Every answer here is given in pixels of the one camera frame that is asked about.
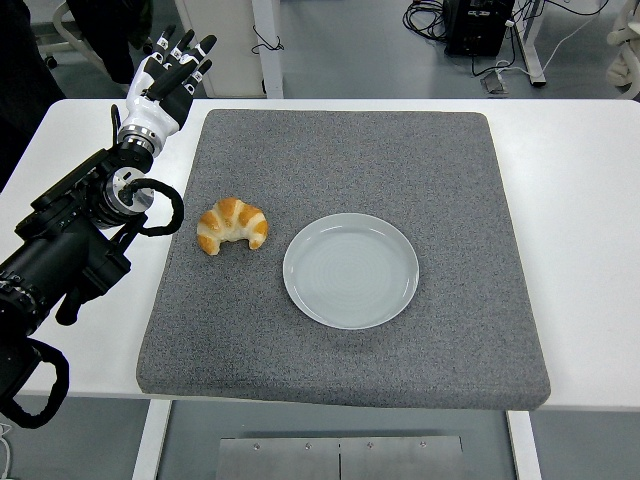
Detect white wheeled chair frame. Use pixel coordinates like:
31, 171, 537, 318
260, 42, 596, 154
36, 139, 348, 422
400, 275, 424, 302
37, 0, 132, 95

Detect golden croissant bread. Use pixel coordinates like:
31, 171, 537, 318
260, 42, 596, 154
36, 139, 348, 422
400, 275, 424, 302
196, 197, 269, 256

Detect clear floor socket box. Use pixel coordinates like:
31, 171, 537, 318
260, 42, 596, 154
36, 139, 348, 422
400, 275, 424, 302
480, 69, 510, 95

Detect white table leg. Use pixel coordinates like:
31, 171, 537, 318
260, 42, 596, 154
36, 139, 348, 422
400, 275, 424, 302
505, 409, 544, 480
130, 399, 174, 480

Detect black equipment box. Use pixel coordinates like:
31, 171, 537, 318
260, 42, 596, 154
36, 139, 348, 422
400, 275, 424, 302
443, 0, 516, 57

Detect white corrugated hose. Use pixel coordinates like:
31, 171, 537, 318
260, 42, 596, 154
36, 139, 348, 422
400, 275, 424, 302
605, 0, 640, 101

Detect white desk leg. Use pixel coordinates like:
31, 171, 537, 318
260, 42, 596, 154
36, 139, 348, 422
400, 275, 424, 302
512, 0, 547, 87

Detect white desk side panel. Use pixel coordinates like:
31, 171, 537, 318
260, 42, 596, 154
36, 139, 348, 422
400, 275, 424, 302
175, 0, 285, 100

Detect black cable bundle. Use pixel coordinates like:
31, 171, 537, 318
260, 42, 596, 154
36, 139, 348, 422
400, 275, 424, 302
402, 0, 449, 44

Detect grey felt mat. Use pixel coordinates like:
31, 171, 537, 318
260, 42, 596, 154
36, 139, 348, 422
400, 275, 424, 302
135, 108, 552, 412

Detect thin black looped cable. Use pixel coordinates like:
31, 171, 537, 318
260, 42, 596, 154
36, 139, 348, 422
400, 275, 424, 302
249, 24, 285, 55

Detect pale grey round plate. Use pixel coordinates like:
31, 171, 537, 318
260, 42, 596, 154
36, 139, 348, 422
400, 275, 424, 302
282, 212, 420, 331

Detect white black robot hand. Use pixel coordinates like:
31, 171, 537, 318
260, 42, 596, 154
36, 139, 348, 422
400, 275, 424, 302
121, 24, 218, 141

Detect long white cable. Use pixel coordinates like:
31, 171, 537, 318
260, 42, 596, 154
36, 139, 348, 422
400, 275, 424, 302
492, 0, 611, 81

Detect person's leg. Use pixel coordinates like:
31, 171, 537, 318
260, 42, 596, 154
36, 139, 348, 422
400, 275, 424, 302
67, 0, 154, 85

